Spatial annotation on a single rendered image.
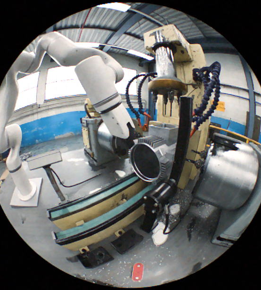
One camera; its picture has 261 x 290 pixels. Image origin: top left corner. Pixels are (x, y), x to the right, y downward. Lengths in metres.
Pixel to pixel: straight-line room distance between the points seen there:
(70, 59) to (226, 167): 0.51
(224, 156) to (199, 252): 0.37
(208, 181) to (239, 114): 5.31
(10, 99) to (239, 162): 0.83
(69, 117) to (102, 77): 5.50
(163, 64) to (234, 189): 0.50
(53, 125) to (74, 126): 1.26
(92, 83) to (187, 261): 0.63
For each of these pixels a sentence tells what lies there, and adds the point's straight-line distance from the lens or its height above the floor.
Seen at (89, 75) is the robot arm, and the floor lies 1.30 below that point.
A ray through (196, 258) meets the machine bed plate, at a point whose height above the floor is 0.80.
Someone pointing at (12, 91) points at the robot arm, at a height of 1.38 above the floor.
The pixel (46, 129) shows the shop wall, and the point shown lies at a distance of 6.00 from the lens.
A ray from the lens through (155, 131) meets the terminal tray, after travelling 0.41.
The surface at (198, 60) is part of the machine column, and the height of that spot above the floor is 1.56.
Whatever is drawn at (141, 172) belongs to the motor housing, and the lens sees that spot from 0.45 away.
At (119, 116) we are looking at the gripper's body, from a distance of 0.27.
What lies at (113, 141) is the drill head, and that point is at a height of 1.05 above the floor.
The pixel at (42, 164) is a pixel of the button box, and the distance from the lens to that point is 0.45.
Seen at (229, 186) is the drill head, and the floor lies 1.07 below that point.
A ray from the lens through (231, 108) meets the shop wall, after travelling 5.52.
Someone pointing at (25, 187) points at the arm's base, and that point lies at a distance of 0.72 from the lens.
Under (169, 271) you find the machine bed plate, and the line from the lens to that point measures 0.43.
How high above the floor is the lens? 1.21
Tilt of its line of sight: 20 degrees down
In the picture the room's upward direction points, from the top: straight up
